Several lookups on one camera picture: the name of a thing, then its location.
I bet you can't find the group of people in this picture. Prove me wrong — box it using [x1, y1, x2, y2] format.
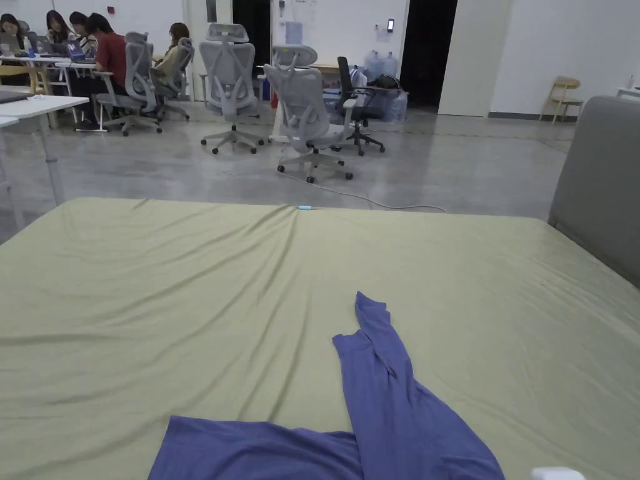
[0, 9, 99, 57]

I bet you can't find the white cable with blue plug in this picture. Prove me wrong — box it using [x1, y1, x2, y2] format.
[277, 159, 447, 214]

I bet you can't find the grey mesh office chair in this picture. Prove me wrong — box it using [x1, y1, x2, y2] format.
[94, 31, 165, 138]
[154, 37, 196, 121]
[262, 44, 355, 184]
[199, 22, 266, 156]

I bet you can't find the white table with laptops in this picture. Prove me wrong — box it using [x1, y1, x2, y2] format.
[0, 39, 117, 134]

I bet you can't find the blue long-sleeved shirt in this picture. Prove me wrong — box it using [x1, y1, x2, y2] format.
[147, 291, 506, 480]

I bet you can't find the bed with pale green sheet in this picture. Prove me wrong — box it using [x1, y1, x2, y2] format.
[0, 197, 640, 480]

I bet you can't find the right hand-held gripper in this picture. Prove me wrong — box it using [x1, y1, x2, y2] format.
[531, 467, 586, 480]

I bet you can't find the black office chair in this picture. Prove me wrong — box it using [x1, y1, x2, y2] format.
[336, 56, 386, 158]

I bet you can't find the pale wooden chair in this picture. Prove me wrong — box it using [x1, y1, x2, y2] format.
[538, 76, 586, 124]

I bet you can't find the grey padded headboard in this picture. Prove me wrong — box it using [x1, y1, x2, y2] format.
[547, 94, 640, 291]

